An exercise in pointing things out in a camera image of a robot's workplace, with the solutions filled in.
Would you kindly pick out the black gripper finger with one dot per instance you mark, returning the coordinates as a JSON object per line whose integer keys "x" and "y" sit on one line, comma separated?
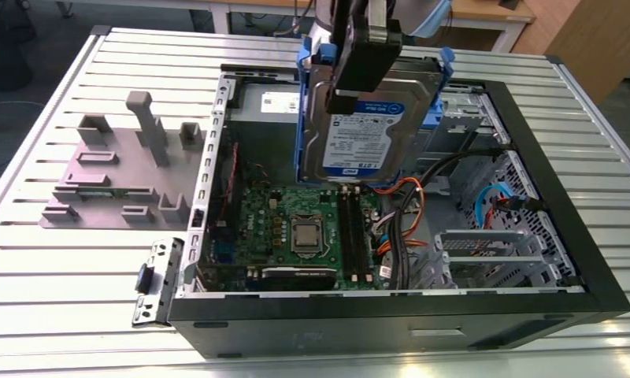
{"x": 368, "y": 67}

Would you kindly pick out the hard disk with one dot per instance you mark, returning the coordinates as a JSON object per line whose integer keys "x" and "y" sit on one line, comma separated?
{"x": 368, "y": 145}

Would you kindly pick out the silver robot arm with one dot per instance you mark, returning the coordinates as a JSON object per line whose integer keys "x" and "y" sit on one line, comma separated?
{"x": 431, "y": 15}

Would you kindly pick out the silver metal drive cage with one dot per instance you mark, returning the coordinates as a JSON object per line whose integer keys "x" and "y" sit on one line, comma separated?
{"x": 452, "y": 145}

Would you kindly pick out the grey power supply unit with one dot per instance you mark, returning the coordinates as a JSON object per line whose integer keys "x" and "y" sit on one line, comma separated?
{"x": 263, "y": 141}

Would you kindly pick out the green motherboard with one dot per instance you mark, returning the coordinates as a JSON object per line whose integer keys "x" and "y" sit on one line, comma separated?
{"x": 304, "y": 201}

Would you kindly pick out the black RAM slot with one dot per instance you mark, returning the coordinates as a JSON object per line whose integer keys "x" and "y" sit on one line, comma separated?
{"x": 348, "y": 236}
{"x": 363, "y": 236}

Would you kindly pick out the silver CPU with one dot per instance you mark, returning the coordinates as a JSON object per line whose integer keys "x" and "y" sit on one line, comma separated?
{"x": 305, "y": 235}

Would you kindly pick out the brown wooden cabinet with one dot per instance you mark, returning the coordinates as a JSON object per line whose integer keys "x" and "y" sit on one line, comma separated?
{"x": 599, "y": 39}

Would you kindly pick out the CPU socket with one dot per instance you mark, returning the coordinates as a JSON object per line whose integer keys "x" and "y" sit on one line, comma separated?
{"x": 307, "y": 250}

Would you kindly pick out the grey parts rack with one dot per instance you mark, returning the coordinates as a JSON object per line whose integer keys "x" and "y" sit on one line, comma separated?
{"x": 131, "y": 177}

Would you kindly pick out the blue VGA port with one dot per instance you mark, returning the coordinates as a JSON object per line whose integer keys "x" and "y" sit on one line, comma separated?
{"x": 224, "y": 252}

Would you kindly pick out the black graphics card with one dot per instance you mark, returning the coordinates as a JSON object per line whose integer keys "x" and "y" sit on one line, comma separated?
{"x": 293, "y": 275}

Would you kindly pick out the green RAM stick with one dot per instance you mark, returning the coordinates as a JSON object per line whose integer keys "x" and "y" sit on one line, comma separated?
{"x": 107, "y": 193}

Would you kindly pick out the black open PC case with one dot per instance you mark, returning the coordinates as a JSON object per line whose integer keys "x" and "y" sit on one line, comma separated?
{"x": 347, "y": 327}

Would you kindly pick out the black chair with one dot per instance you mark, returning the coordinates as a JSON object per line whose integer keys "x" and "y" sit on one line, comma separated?
{"x": 5, "y": 67}

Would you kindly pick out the metal card retainer bracket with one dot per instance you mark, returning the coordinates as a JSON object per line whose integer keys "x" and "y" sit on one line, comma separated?
{"x": 160, "y": 275}

